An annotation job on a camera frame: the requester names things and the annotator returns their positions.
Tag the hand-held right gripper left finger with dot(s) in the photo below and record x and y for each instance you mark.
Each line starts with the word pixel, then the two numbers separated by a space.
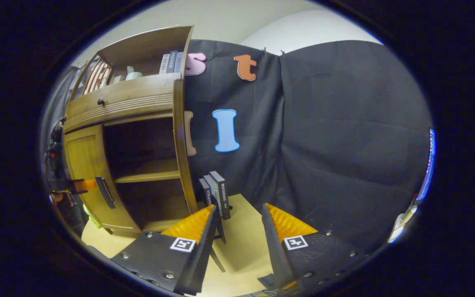
pixel 202 251

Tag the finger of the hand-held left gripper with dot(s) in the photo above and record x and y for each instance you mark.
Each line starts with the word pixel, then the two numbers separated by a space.
pixel 84 185

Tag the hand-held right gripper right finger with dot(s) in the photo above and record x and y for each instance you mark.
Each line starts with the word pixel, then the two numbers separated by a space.
pixel 276 251

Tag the wooden cabinet door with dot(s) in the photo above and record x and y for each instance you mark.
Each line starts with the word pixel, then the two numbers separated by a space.
pixel 186 173
pixel 85 161

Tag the wooden double-door shoe cabinet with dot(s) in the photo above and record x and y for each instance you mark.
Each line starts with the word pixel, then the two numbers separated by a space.
pixel 151 176

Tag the yellow-green object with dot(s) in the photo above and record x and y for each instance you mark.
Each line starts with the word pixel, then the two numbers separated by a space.
pixel 92 218

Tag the grey spine book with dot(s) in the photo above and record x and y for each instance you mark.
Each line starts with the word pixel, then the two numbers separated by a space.
pixel 212 192

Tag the wooden drawer with black knob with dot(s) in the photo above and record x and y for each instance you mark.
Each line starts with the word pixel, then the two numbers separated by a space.
pixel 130 101

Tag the small white box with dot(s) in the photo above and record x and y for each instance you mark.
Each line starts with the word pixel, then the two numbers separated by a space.
pixel 118 79

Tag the white cup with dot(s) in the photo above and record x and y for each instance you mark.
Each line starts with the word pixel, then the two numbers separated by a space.
pixel 133 75

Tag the white object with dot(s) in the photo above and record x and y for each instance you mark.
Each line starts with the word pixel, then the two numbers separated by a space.
pixel 402 222

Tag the white book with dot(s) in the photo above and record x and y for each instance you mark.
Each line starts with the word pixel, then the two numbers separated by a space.
pixel 163 65

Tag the light blue book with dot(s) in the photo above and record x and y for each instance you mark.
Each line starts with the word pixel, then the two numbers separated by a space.
pixel 179 62

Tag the blue lit screen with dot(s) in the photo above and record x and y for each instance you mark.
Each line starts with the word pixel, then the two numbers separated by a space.
pixel 427 165

